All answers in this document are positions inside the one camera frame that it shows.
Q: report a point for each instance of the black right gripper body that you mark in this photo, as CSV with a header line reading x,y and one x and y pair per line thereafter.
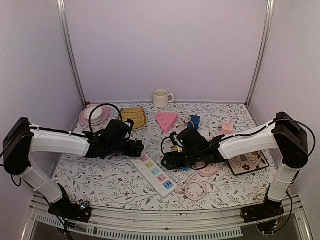
x,y
193,157

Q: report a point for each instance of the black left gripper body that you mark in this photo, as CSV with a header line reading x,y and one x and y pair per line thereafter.
x,y
117,149

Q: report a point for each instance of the cyan square plug adapter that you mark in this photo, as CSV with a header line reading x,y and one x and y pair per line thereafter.
x,y
185,168

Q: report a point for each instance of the round pink power socket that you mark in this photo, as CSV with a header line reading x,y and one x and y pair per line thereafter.
x,y
206,170

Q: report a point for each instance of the dark blue cube socket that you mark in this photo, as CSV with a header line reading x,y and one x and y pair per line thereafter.
x,y
194,122

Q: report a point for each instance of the pink triangular power socket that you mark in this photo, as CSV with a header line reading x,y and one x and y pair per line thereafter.
x,y
166,120

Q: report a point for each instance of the white power strip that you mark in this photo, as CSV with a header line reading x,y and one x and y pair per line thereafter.
x,y
154,175

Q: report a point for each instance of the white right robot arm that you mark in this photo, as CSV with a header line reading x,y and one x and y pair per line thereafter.
x,y
283,134

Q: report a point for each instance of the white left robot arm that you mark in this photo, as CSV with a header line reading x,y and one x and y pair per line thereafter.
x,y
26,143

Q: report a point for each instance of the small pink cube socket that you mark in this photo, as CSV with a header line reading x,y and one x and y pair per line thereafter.
x,y
226,128

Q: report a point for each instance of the white bowl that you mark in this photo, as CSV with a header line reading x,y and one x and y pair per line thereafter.
x,y
95,115

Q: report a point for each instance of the pink plate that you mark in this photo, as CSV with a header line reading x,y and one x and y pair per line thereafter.
x,y
106,112

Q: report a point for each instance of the woven bamboo tray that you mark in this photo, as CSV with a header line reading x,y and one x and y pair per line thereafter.
x,y
137,115

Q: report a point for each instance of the cream ceramic mug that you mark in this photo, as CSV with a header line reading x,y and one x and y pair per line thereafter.
x,y
162,98

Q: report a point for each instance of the floral square plate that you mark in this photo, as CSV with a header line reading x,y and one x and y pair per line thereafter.
x,y
248,163

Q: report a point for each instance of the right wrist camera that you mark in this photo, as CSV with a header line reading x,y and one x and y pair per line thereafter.
x,y
173,138

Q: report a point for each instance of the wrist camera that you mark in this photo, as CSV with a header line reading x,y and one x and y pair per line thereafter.
x,y
130,123
173,138

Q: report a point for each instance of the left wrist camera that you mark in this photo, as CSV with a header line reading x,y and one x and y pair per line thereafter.
x,y
130,123

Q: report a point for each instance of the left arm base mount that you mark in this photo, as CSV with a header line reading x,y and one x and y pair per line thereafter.
x,y
64,208

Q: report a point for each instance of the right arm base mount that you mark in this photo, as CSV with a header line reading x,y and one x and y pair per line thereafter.
x,y
265,210

